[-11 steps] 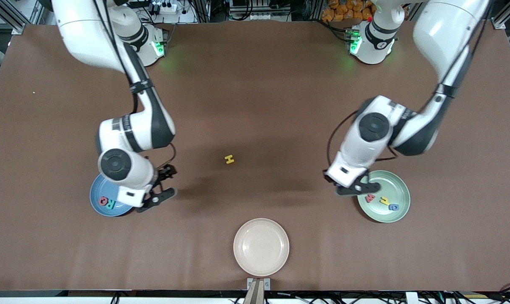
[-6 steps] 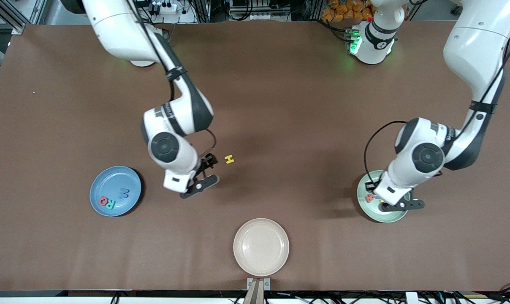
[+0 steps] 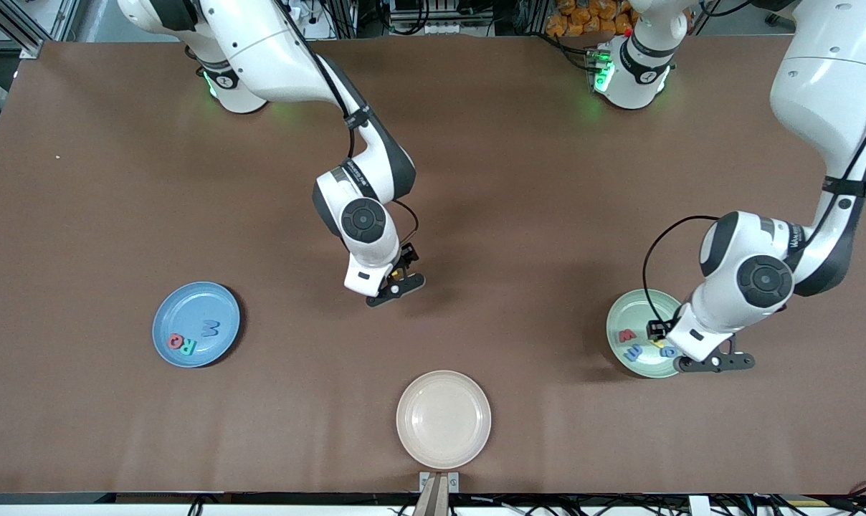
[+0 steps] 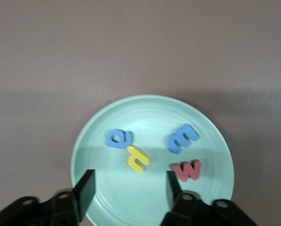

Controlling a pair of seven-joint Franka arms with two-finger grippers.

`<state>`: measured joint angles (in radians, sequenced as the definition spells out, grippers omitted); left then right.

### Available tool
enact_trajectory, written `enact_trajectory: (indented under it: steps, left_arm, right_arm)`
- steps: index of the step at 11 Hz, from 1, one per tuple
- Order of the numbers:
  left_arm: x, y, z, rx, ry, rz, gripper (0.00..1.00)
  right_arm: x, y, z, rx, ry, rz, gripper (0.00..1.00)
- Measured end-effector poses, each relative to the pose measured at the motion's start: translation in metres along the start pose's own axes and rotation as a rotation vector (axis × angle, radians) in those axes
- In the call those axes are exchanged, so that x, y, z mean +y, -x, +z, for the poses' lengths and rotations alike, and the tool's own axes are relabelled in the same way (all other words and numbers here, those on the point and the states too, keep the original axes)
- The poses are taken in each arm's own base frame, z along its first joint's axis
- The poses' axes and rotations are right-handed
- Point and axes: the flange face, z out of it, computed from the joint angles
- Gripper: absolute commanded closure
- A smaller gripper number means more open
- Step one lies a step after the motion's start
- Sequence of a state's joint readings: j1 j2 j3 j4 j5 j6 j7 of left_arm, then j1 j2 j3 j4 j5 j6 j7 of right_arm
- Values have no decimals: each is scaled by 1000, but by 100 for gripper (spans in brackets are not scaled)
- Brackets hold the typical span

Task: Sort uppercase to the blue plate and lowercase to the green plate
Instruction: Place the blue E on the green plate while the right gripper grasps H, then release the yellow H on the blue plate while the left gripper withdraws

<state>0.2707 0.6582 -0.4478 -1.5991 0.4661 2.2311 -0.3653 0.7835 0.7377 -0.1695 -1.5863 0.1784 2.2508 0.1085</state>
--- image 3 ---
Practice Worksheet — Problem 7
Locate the beige plate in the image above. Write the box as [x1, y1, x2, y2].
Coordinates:
[396, 370, 492, 470]

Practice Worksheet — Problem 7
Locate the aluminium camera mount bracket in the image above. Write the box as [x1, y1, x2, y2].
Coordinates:
[419, 472, 460, 516]

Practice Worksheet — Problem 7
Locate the blue plate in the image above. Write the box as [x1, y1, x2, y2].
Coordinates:
[152, 282, 241, 368]

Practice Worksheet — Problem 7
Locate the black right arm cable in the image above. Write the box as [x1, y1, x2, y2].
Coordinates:
[275, 0, 420, 248]

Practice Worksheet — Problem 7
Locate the green plate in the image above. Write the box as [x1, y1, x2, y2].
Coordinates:
[606, 289, 686, 378]

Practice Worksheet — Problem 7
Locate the bag of orange items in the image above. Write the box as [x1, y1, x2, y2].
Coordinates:
[546, 0, 638, 38]

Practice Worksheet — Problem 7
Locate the metal equipment shelf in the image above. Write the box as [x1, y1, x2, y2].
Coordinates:
[389, 0, 495, 35]

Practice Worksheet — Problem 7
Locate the aluminium frame profile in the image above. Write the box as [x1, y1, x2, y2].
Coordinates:
[0, 0, 47, 59]

